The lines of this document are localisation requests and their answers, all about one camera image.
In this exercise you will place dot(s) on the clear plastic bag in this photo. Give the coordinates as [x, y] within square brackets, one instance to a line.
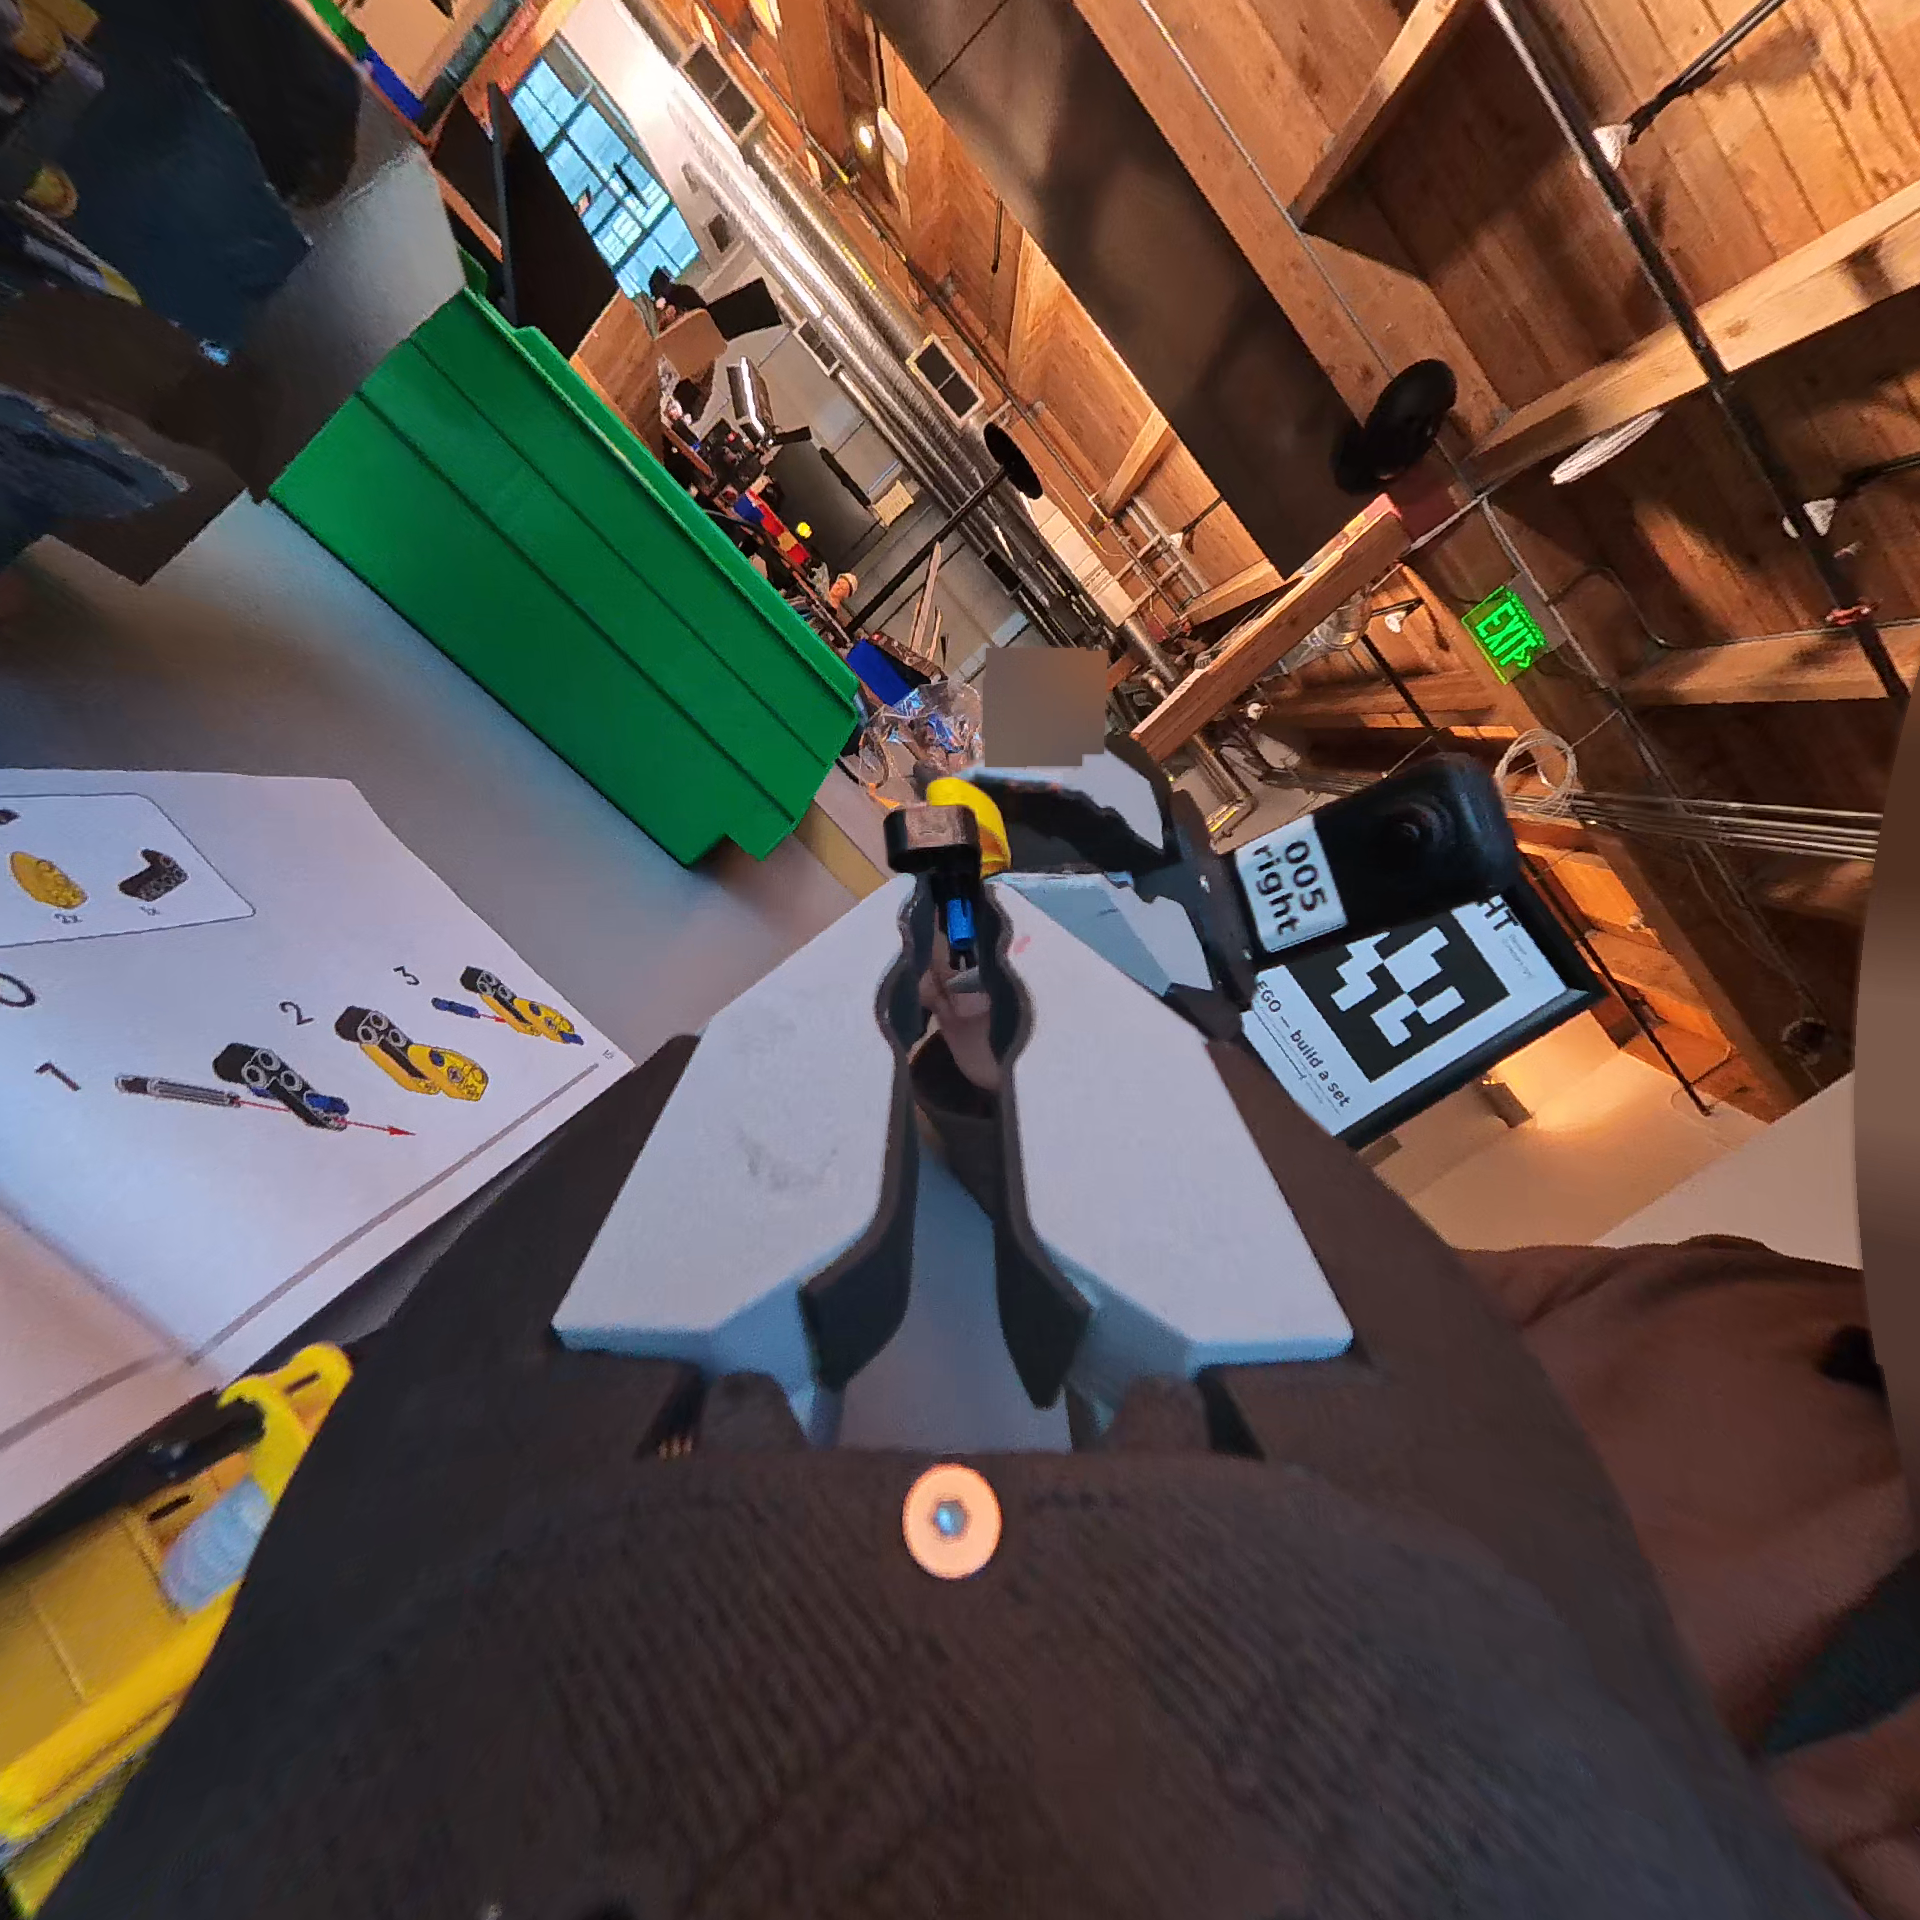
[932, 721]

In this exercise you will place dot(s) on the dark lego set box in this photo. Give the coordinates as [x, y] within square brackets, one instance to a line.
[182, 211]

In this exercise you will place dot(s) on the person's brown clothing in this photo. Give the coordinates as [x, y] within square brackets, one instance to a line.
[1652, 1424]

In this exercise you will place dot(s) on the small blue bin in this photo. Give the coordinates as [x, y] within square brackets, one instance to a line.
[885, 671]

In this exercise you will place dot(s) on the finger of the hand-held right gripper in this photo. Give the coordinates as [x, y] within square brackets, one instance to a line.
[1138, 774]
[1118, 922]

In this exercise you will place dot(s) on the white round ceiling lamp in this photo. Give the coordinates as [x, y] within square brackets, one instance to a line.
[1606, 447]

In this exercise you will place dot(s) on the wooden cabinet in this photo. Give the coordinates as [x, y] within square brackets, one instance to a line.
[623, 353]

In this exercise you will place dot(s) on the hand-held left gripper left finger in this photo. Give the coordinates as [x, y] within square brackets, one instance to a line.
[765, 1184]

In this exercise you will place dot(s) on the paned window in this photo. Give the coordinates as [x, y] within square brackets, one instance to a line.
[599, 166]

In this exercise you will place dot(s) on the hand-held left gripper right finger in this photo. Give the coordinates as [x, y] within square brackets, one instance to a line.
[1171, 1200]

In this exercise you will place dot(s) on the black lego connector piece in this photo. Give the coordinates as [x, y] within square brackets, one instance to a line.
[923, 837]

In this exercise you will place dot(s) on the green storage bin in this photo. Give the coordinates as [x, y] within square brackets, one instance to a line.
[571, 600]

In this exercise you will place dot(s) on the metal ceiling duct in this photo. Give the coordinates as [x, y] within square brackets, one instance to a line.
[885, 376]

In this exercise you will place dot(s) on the green exit sign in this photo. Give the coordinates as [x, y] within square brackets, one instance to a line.
[1508, 634]

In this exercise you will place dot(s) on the yellow curved lego piece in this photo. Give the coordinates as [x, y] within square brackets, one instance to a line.
[975, 810]

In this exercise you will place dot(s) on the black floor lamp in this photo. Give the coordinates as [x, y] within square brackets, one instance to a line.
[1014, 457]

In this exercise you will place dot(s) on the row of coloured bins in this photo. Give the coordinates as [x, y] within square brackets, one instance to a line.
[781, 534]

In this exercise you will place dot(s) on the black framed marker sign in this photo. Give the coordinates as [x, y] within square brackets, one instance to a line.
[1411, 1021]

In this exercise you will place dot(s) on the yellow lego model assembly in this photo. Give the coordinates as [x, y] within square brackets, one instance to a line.
[90, 1650]

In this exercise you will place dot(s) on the lego instruction booklet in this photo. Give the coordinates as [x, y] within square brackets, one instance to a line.
[376, 902]

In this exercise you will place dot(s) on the black round ceiling lamp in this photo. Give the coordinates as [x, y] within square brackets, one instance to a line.
[1396, 429]

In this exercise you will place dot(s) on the blue lego pin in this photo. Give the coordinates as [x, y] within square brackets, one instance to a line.
[962, 915]

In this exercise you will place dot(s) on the black partition panel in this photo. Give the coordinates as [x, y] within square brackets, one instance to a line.
[548, 240]

